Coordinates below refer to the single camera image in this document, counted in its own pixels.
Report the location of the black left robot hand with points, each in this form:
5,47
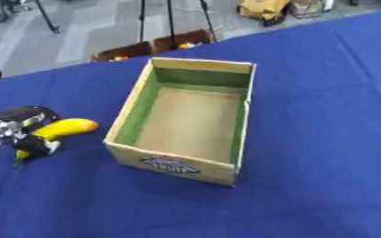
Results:
20,114

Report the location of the yellow toy banana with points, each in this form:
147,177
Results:
63,127

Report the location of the brown cardboard box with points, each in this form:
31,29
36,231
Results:
122,52
183,38

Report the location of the tan cardboard box green inside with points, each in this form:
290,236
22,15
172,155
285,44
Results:
185,121

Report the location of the black tripod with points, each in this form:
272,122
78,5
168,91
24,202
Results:
46,15
169,18

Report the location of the yellow bag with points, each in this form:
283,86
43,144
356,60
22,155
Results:
263,9

